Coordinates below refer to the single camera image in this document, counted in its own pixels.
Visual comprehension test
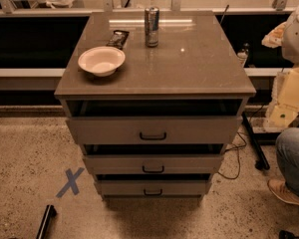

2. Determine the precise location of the brown shoe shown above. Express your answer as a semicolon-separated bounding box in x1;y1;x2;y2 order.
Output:
267;179;299;206

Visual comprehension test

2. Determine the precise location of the blue tape cross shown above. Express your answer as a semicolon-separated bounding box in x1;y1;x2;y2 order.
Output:
56;167;84;198

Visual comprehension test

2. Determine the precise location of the black bar on floor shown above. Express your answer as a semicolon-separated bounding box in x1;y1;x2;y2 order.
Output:
36;205;57;239

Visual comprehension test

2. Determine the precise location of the black snack packet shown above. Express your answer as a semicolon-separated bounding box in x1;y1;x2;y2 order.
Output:
107;30;130;50

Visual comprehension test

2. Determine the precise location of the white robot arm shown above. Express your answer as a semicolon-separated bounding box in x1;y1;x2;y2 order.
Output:
261;5;299;127

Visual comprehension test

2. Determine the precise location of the black object bottom right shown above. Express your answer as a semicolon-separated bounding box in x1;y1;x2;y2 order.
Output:
279;230;299;239

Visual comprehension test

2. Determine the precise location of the black floor cable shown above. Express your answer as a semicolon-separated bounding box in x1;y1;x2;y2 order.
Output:
217;104;267;181

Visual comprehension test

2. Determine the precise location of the grey drawer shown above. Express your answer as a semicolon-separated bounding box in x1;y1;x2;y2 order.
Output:
83;144;222;174
68;100;241;144
95;173;210;197

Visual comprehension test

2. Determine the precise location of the small spray bottle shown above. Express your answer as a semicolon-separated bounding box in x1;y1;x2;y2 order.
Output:
237;43;250;68

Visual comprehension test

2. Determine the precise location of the black stand leg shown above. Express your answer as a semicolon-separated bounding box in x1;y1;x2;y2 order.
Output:
242;113;270;170

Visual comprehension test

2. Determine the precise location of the silver blue drink can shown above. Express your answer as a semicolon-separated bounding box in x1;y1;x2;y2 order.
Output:
145;6;159;47

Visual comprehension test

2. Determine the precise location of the white bowl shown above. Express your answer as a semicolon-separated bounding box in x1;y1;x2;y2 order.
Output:
78;46;126;77

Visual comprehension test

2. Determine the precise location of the person leg in jeans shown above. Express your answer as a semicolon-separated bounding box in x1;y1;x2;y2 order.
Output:
276;127;299;196

